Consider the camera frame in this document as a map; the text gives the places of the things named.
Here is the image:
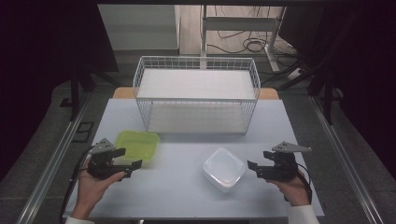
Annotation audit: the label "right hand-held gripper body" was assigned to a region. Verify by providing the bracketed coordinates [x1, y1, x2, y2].
[262, 140, 313, 183]

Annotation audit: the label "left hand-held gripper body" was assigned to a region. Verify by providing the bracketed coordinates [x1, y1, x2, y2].
[87, 138, 129, 181]

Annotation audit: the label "green plastic food container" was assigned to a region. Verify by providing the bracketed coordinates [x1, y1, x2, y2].
[113, 130, 161, 163]

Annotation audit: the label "white plastic food container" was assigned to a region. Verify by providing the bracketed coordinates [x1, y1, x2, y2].
[202, 147, 248, 193]

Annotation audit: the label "white wire rack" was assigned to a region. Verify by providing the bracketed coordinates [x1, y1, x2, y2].
[132, 55, 262, 135]

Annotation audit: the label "person's right hand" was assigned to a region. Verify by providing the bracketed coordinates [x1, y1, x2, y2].
[266, 169, 311, 207]

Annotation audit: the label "person's left hand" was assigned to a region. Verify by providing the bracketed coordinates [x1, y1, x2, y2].
[70, 158, 126, 220]

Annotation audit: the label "black floor plate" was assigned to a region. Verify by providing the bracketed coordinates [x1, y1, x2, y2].
[72, 121, 95, 144]

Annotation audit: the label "wooden table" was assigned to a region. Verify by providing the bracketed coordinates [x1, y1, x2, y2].
[112, 86, 280, 101]

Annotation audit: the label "black stand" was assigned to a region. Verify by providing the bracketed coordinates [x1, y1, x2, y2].
[58, 60, 120, 123]
[261, 12, 359, 126]

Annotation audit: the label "white power strip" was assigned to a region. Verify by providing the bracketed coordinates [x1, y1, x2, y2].
[285, 67, 305, 81]

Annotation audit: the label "white cabinet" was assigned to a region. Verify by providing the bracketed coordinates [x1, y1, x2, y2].
[97, 4, 182, 52]

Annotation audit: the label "right hand-held gripper cable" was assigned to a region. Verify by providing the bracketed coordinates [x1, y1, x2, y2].
[283, 163, 314, 205]

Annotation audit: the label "hand-held gripper cable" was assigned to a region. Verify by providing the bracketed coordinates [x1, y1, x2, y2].
[58, 145, 94, 224]
[283, 163, 314, 205]

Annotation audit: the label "left hand-held gripper cable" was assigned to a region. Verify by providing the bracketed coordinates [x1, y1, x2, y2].
[58, 145, 94, 224]

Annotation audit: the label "metal floor rail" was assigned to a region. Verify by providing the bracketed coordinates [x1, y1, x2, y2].
[308, 93, 387, 224]
[16, 92, 91, 224]

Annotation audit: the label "black floor cables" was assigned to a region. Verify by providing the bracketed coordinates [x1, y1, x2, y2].
[206, 5, 297, 58]

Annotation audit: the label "white metal desk frame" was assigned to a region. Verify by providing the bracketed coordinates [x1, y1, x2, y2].
[199, 5, 288, 74]

